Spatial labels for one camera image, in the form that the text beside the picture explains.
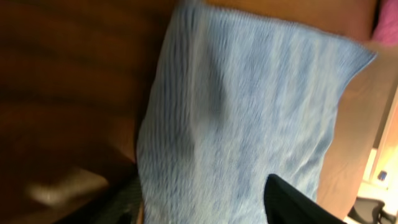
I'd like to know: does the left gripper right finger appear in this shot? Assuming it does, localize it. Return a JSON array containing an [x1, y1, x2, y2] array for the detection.
[[264, 174, 345, 224]]

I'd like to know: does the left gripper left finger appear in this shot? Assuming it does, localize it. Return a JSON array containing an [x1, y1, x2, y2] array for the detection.
[[55, 174, 142, 224]]

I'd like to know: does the blue microfiber cloth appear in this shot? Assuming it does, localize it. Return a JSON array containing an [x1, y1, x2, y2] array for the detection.
[[136, 1, 376, 223]]

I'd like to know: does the folded purple cloth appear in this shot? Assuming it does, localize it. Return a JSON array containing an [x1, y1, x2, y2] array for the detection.
[[372, 0, 397, 47]]

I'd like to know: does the black office chair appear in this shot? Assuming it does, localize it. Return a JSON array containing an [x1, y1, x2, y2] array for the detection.
[[348, 197, 397, 224]]

